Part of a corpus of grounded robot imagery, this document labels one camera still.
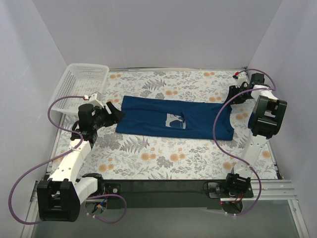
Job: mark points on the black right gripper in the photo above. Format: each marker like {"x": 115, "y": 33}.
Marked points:
{"x": 238, "y": 92}

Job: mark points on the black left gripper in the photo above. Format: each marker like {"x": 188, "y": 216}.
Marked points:
{"x": 108, "y": 115}

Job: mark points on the blue t shirt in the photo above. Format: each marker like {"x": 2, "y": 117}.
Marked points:
{"x": 175, "y": 119}

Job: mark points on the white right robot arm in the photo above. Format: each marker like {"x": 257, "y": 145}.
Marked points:
{"x": 265, "y": 121}

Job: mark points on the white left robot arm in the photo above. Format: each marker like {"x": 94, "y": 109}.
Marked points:
{"x": 61, "y": 195}

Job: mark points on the floral table cloth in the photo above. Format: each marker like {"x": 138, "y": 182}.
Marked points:
{"x": 122, "y": 156}

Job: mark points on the white plastic basket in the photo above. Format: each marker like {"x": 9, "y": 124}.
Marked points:
{"x": 79, "y": 79}

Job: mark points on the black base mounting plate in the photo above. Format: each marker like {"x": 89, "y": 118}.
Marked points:
{"x": 192, "y": 200}

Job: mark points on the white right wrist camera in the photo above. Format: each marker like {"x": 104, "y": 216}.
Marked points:
{"x": 240, "y": 78}

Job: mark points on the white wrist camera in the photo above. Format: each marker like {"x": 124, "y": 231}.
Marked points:
{"x": 240, "y": 78}
{"x": 93, "y": 101}

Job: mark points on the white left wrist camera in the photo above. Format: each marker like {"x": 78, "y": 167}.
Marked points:
{"x": 93, "y": 101}

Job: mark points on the aluminium frame rail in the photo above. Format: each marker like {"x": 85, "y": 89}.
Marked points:
{"x": 275, "y": 189}

